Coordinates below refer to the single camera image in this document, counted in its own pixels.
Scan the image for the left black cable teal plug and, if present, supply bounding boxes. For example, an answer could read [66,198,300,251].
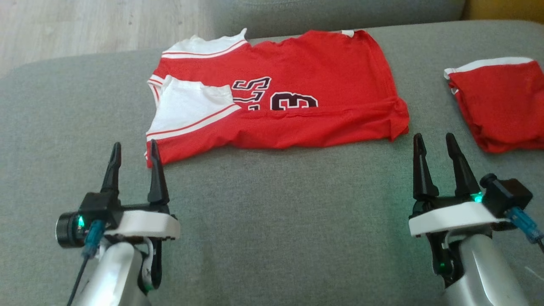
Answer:
[65,219,107,306]

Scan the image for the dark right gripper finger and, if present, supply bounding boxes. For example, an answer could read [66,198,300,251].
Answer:
[445,132,482,197]
[412,133,440,201]

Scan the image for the mustard yellow panel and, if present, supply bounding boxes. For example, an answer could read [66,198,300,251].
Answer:
[463,0,544,24]

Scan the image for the grey fabric sofa seat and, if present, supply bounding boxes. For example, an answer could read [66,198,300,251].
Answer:
[0,19,544,306]

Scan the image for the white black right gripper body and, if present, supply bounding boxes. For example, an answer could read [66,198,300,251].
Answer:
[408,193,506,238]

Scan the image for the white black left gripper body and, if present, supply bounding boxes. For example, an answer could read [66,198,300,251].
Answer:
[104,203,181,242]

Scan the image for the red garment with white band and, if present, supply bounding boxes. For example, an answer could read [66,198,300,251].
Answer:
[443,57,544,154]

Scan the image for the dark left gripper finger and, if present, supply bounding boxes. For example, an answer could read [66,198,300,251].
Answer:
[100,142,123,194]
[146,139,170,205]

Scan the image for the red white numbered jersey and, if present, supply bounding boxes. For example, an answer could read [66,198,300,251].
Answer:
[145,28,411,169]

